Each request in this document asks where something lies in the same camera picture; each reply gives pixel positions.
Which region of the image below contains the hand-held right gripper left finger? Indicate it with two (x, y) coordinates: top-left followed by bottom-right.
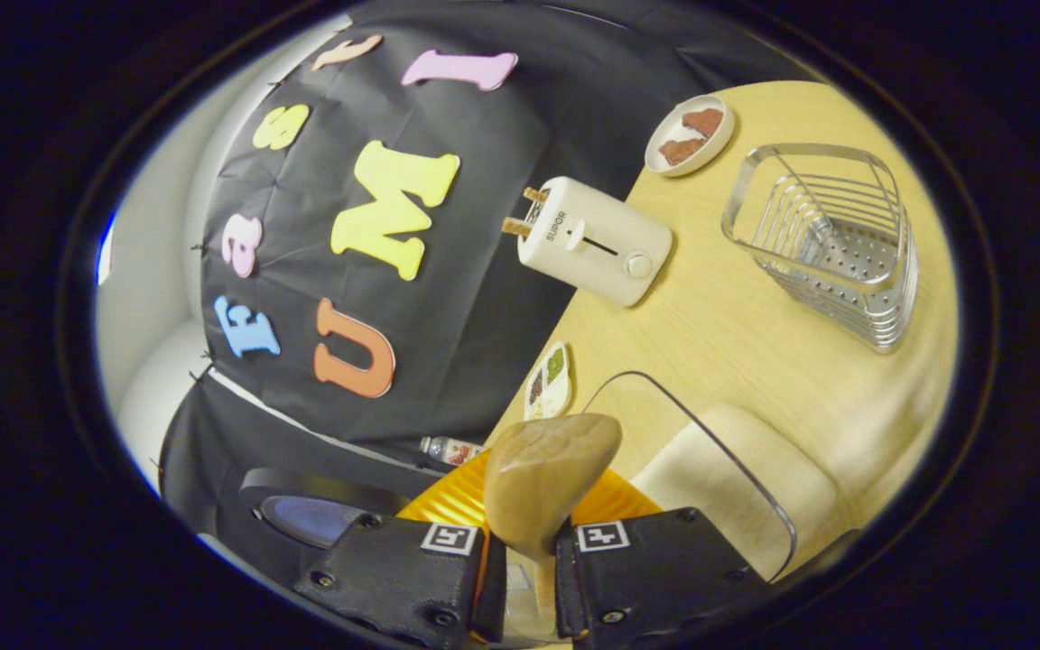
(294, 451), (507, 646)

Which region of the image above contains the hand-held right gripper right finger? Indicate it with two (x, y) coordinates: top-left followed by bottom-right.
(556, 469), (769, 642)

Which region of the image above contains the dark grey rice cooker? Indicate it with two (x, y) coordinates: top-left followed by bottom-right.
(240, 465), (413, 579)

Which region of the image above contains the wooden spoon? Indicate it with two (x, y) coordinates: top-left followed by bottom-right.
(484, 413), (622, 624)

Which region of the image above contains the metal wire chopstick holder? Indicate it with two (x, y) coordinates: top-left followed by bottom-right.
(722, 143), (918, 353)

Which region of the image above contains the clear plastic water bottle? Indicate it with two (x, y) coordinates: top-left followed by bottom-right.
(421, 436), (485, 468)

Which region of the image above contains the clear plastic box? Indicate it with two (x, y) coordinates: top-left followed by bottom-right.
(574, 370), (796, 583)

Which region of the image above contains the white divided condiment dish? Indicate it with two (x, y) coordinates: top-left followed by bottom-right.
(525, 341), (573, 423)

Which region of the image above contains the black backdrop cloth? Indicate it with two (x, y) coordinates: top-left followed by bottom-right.
(159, 0), (810, 579)

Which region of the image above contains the white toaster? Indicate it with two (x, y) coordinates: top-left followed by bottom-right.
(517, 177), (673, 308)

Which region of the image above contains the white round plate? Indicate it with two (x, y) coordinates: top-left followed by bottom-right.
(645, 95), (736, 177)

